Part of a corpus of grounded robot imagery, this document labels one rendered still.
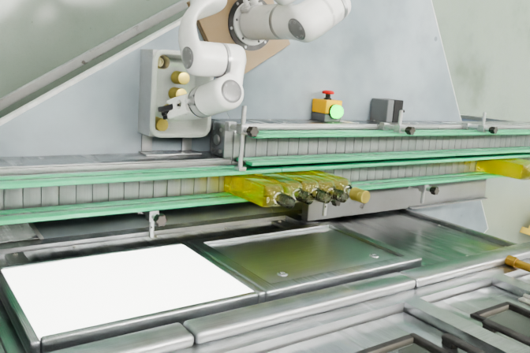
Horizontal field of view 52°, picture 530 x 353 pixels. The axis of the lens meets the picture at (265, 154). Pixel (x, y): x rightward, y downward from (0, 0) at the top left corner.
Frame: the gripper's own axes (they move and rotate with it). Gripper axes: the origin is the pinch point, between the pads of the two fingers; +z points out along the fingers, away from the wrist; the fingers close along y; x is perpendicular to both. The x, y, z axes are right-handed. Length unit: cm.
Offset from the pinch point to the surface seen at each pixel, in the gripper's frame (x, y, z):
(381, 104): 1, 81, 3
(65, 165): -11.7, -28.4, -0.2
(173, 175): -16.4, -6.1, -8.2
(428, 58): 19, 111, 4
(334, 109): 0, 55, -1
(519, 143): -17, 160, 0
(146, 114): 0.1, -6.0, 4.1
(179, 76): 9.6, 2.7, 0.4
